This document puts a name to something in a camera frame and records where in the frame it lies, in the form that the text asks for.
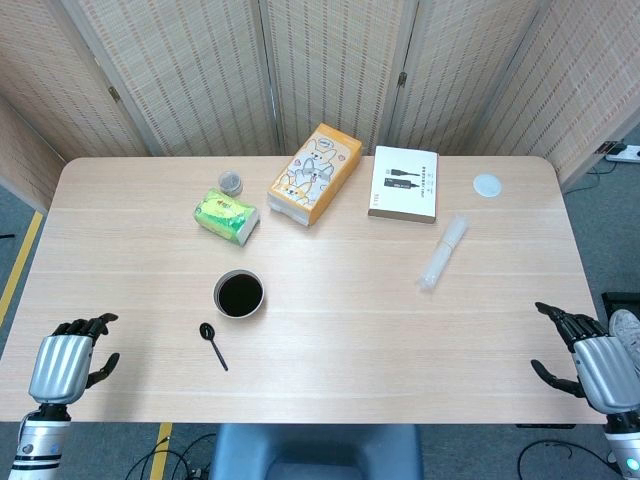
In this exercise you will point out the black flat tray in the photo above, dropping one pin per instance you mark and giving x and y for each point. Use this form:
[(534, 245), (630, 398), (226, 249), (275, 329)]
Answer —
[(612, 300)]

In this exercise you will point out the small clear round jar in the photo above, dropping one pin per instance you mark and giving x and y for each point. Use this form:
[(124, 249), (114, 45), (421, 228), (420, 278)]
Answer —
[(230, 182)]

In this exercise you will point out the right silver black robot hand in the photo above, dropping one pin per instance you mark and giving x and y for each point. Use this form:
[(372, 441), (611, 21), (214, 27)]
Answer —
[(607, 370)]

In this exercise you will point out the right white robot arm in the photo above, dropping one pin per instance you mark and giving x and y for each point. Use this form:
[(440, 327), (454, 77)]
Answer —
[(625, 447)]

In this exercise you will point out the clear plastic sleeve of cups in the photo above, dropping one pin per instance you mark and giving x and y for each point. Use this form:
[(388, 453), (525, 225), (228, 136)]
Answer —
[(445, 250)]

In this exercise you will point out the black plastic spoon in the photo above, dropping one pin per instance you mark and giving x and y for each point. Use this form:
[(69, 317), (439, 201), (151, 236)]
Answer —
[(216, 351)]

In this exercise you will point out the green tissue pack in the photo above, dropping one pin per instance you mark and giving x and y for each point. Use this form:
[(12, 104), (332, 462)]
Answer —
[(222, 212)]

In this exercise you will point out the white bowl of coffee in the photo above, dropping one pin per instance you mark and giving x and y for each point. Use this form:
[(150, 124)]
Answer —
[(240, 295)]

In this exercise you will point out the white sneaker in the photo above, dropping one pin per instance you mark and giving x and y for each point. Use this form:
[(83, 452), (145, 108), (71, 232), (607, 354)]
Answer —
[(627, 332)]

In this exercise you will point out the bamboo folding screen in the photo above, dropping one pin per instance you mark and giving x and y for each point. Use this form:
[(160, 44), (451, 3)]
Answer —
[(200, 75)]

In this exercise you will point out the white power strip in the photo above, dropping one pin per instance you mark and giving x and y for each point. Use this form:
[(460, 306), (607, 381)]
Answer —
[(625, 152)]

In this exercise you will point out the white round lid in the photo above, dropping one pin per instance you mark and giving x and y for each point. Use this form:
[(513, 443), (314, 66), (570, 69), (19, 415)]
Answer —
[(487, 185)]

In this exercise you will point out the orange cartoon dog tissue pack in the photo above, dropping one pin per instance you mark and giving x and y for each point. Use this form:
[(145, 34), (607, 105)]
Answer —
[(312, 172)]

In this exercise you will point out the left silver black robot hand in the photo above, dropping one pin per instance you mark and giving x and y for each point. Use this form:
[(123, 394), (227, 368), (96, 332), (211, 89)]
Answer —
[(60, 365)]

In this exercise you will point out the black desk control panel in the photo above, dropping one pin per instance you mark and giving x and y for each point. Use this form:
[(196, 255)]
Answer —
[(545, 426)]

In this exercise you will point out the grey blue chair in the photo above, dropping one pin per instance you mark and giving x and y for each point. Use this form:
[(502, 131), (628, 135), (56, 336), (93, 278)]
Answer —
[(315, 452)]

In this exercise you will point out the brass screen hinge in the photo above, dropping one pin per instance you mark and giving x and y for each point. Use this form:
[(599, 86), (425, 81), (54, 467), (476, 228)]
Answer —
[(114, 92), (402, 79)]

